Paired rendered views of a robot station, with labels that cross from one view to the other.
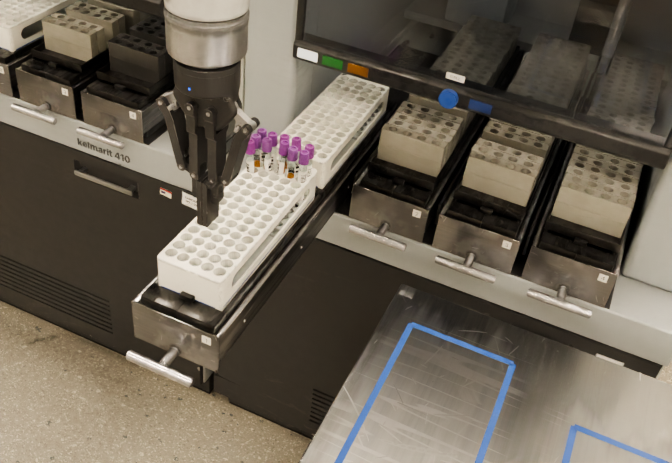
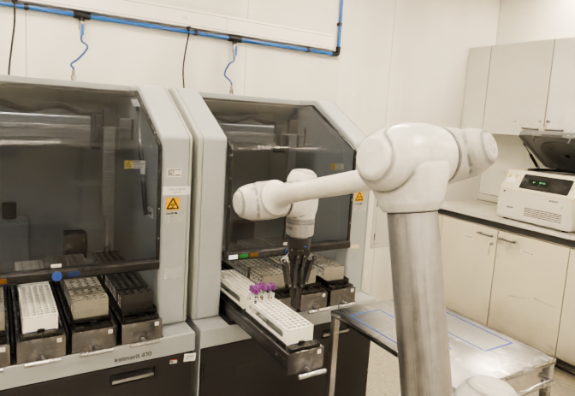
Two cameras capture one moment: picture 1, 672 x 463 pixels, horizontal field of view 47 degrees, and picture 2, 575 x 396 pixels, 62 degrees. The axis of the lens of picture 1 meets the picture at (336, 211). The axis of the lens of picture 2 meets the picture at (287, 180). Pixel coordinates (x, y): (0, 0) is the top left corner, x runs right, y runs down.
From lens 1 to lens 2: 137 cm
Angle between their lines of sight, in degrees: 55
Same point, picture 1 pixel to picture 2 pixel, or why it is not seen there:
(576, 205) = (329, 273)
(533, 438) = not seen: hidden behind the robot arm
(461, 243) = (309, 304)
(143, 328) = (292, 367)
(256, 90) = (204, 286)
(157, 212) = (167, 377)
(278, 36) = (214, 256)
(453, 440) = not seen: hidden behind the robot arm
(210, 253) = (296, 322)
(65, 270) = not seen: outside the picture
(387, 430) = (390, 333)
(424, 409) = (386, 326)
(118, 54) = (127, 300)
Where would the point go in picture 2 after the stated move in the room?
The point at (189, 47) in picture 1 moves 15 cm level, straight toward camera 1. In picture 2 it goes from (309, 229) to (355, 238)
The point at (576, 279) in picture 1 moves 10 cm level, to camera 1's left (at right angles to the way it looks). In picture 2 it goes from (345, 295) to (332, 301)
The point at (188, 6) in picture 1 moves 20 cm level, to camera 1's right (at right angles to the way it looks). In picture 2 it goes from (311, 215) to (345, 208)
